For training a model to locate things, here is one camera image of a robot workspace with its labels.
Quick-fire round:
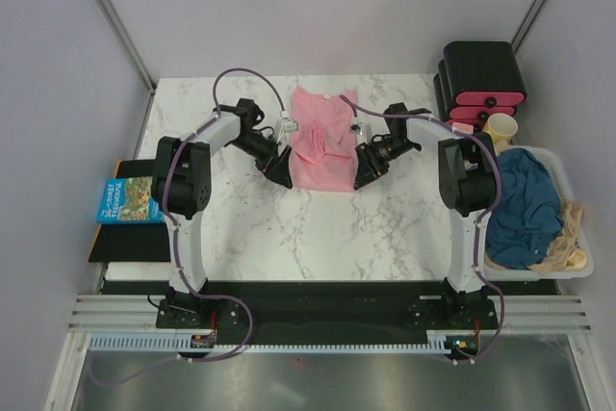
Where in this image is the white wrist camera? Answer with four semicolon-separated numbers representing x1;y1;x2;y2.
349;118;372;141
273;116;298;145

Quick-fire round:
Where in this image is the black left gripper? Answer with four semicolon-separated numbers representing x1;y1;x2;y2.
229;132;293;191

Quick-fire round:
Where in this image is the pink t shirt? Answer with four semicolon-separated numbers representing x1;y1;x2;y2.
289;87;358;193

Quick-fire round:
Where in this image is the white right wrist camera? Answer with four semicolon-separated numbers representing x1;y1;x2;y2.
349;118;372;141

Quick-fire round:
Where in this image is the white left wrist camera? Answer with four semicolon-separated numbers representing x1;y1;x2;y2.
273;116;298;145

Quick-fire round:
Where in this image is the blue t shirt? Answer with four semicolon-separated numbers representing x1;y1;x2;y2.
486;148;563;270

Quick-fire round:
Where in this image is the blue treehouse book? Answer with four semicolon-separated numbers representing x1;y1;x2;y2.
96;177;164;224

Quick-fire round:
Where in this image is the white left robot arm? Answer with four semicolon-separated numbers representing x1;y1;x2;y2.
151;98;298;327

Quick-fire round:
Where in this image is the white plastic basket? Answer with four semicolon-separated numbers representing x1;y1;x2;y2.
480;144;596;281

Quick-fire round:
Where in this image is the pink cube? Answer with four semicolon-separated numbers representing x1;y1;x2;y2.
451;121;475;134

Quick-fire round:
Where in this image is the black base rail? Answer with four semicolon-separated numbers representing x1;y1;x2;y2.
156;281;499;345

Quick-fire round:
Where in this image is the black pink drawer unit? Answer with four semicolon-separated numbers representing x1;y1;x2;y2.
433;40;527;129

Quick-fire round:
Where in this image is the left aluminium frame post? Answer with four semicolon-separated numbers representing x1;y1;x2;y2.
94;0;157;95

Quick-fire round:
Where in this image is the beige t shirt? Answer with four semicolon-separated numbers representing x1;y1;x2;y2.
490;140;589;275

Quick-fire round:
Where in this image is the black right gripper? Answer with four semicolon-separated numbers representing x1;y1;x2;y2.
353;137;418;191

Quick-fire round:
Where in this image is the black orange notebook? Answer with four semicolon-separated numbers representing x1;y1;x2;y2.
89;160;169;263

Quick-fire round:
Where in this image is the yellow mug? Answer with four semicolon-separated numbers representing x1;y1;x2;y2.
482;113;519;144

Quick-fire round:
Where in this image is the white slotted cable duct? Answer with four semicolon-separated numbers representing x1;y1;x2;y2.
89;332;451;354

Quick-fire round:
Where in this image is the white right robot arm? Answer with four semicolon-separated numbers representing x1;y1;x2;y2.
351;103;502;295

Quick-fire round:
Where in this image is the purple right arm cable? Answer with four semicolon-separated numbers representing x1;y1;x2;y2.
339;95;506;366

